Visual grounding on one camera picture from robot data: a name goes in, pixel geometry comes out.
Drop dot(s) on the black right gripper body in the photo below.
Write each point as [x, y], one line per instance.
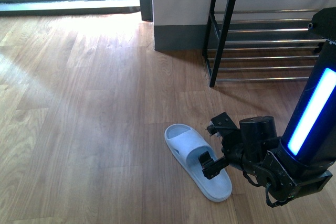
[248, 149]

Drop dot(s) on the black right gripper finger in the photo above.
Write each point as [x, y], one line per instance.
[211, 168]

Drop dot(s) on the light blue slide sandal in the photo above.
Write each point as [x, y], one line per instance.
[186, 144]

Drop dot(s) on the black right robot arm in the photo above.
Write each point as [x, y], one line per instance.
[297, 163]

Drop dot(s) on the black metal shoe rack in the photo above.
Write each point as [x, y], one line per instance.
[261, 34]

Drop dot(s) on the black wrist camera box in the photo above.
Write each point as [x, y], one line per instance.
[221, 125]

